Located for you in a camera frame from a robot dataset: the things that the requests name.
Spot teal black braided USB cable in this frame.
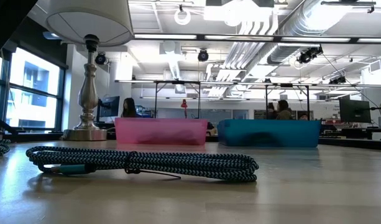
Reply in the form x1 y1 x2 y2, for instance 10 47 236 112
25 146 260 184

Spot black white braided USB cable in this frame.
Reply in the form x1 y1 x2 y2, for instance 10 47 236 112
0 139 11 157

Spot pink plastic bin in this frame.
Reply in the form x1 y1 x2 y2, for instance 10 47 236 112
114 117 209 146

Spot person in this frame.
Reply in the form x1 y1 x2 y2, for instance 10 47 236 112
121 97 139 119
275 99 293 121

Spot black computer monitor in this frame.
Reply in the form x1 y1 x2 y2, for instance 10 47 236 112
98 95 121 119
339 98 372 124

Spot blue plastic bin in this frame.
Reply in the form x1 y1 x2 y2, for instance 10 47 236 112
217 119 321 148

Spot silver table lamp white shade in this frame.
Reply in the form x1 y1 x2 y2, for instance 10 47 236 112
42 0 135 141

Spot black metal rig frame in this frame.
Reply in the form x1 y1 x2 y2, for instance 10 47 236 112
265 83 311 121
154 80 201 119

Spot white ring light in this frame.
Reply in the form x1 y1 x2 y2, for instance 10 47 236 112
173 7 192 26

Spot silver ventilation duct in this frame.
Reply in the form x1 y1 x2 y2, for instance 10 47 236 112
266 0 377 65

